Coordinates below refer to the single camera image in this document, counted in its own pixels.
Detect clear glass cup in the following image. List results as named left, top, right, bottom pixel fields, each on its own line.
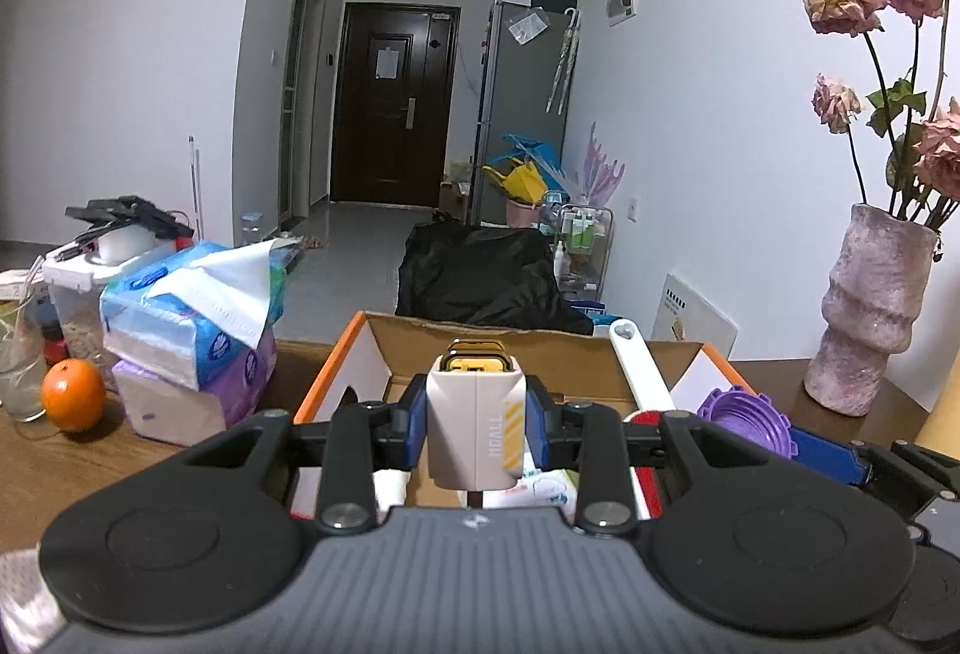
left=0, top=298, right=47, bottom=422

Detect white flat board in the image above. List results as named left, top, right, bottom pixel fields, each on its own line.
left=651, top=273, right=740, bottom=362

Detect pink ceramic vase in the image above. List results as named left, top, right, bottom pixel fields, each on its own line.
left=804, top=202, right=942, bottom=416

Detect grey side door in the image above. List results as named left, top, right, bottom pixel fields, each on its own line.
left=281, top=0, right=327, bottom=227

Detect clear lidded food container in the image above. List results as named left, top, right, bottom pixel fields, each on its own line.
left=41, top=241, right=177, bottom=364

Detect red white lint brush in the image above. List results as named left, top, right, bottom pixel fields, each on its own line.
left=609, top=318, right=680, bottom=520

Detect white yellow small case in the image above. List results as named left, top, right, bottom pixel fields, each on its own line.
left=426, top=339, right=526, bottom=490

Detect grey refrigerator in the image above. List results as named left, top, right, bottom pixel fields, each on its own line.
left=469, top=0, right=578, bottom=227

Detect wire cart with bottles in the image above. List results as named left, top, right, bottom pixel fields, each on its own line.
left=555, top=204, right=616, bottom=295

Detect orange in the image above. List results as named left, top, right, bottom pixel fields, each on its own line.
left=41, top=359, right=107, bottom=434

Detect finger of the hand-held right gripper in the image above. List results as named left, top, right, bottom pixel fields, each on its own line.
left=789, top=425, right=960, bottom=521

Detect dark brown door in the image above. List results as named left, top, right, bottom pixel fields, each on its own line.
left=330, top=1, right=460, bottom=209

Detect yellow bag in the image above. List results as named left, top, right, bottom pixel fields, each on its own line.
left=484, top=159, right=542, bottom=201

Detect white hanging umbrella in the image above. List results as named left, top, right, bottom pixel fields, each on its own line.
left=546, top=9, right=582, bottom=115

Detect red cardboard box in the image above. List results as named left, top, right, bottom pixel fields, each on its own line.
left=289, top=311, right=758, bottom=527

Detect blue tissue pack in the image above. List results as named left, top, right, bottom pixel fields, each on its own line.
left=100, top=239, right=287, bottom=392

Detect yellow thermos jug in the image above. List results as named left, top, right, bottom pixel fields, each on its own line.
left=921, top=369, right=960, bottom=454

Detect purple bottle cap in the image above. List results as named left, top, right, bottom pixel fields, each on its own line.
left=696, top=386, right=797, bottom=460

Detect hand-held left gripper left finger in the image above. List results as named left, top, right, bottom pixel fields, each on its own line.
left=184, top=375, right=431, bottom=536

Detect blue plastic hangers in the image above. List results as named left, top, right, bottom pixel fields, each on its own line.
left=502, top=133, right=563, bottom=175

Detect black garbage bag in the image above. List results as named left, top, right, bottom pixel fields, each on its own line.
left=395, top=221, right=593, bottom=336

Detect purple tissue pack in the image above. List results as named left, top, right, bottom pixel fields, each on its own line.
left=112, top=335, right=278, bottom=449

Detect black headphones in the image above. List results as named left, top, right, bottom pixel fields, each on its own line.
left=66, top=196, right=194, bottom=242

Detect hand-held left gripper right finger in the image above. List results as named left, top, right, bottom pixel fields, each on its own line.
left=523, top=378, right=775, bottom=536

